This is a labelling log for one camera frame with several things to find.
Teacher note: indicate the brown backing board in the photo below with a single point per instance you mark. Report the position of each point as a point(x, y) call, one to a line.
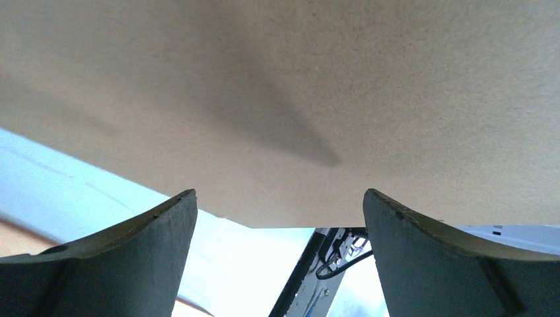
point(284, 113)

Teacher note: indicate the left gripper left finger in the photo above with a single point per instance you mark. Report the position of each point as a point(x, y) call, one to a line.
point(133, 268)

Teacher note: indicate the wooden picture frame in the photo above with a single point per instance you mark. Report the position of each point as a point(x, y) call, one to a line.
point(16, 239)

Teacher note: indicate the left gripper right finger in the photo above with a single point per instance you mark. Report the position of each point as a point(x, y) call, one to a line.
point(429, 268)

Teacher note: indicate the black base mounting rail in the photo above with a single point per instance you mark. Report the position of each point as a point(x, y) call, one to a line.
point(315, 279)

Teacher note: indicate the sunset photo print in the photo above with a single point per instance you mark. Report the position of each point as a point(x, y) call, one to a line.
point(231, 270)

